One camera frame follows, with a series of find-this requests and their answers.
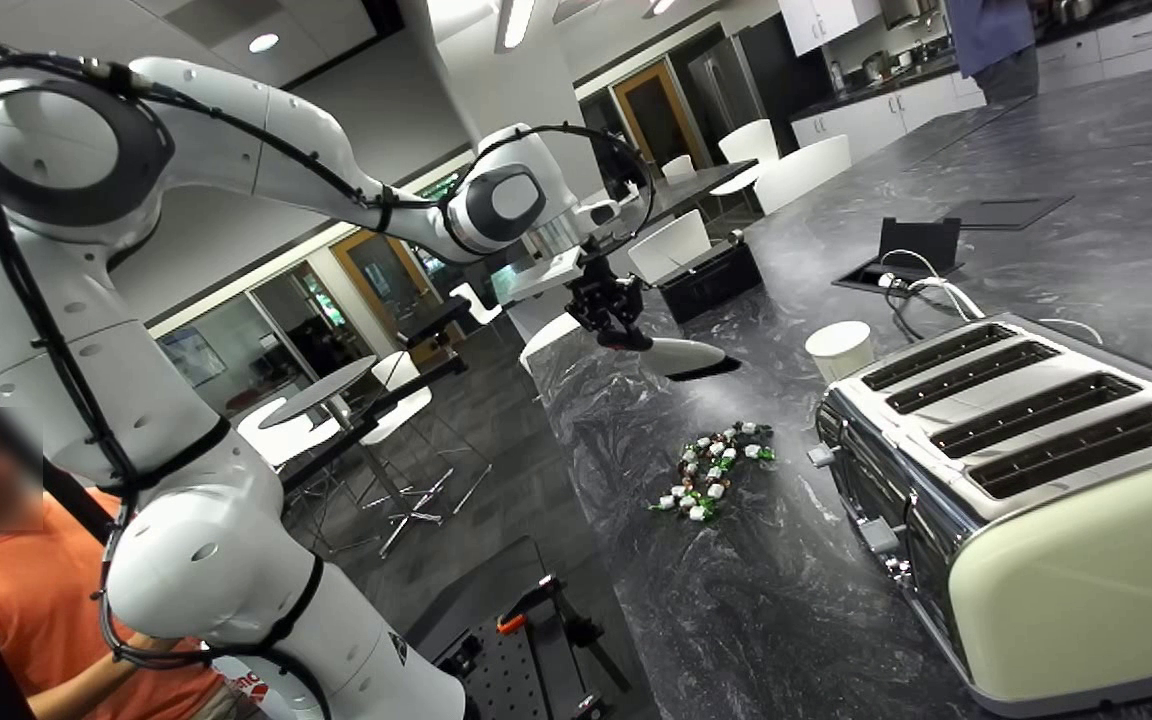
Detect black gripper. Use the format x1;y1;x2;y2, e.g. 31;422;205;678
558;248;657;354

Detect white plastic chair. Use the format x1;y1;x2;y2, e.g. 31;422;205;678
517;307;609;377
748;128;862;220
711;116;785;173
627;209;715;286

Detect white paper cup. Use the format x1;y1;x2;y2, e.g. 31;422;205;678
801;315;877;392

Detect orange black clamp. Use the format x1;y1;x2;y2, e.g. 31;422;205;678
489;566;568;641

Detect black breadboard robot table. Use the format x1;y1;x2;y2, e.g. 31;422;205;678
401;531;641;720

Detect person in blue shirt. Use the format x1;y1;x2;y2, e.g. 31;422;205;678
939;0;1048;109

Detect cream four-slot toaster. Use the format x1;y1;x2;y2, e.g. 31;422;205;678
807;313;1152;715

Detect white kitchen counter cabinets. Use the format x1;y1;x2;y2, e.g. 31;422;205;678
789;0;1152;128

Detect person in orange shirt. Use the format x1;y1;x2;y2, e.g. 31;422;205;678
0;394;232;720

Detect white power cable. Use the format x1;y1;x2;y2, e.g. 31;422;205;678
871;243;992;328

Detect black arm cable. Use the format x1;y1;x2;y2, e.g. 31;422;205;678
0;47;667;504

